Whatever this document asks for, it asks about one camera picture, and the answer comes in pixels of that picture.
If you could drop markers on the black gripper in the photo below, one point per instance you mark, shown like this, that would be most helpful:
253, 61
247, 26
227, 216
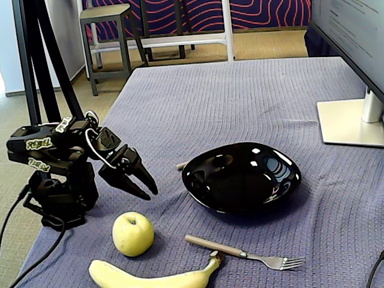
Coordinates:
127, 162

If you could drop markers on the yellow banana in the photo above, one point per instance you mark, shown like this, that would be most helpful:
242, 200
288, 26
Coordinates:
120, 276

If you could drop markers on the black glossy glass bowl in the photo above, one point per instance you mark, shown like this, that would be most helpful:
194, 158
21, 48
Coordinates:
240, 180

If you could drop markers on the green-yellow apple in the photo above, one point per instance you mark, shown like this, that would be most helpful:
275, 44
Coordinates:
133, 237

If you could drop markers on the blue woven table cloth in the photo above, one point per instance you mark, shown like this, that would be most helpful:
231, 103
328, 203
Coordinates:
240, 105

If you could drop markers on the black tripod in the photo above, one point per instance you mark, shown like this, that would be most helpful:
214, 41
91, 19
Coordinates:
33, 75

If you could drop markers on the black stand legs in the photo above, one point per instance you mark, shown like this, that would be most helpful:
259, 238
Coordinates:
181, 30

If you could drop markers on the grey metal stool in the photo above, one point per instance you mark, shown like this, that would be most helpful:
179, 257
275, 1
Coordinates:
102, 13

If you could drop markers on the navy panel red wavy lines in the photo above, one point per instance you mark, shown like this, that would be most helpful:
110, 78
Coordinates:
270, 12

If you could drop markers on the monitor with silver stand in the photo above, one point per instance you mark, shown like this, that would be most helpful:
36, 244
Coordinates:
345, 30

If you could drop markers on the white metal frame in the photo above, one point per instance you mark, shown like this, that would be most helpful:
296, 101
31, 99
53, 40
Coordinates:
228, 30

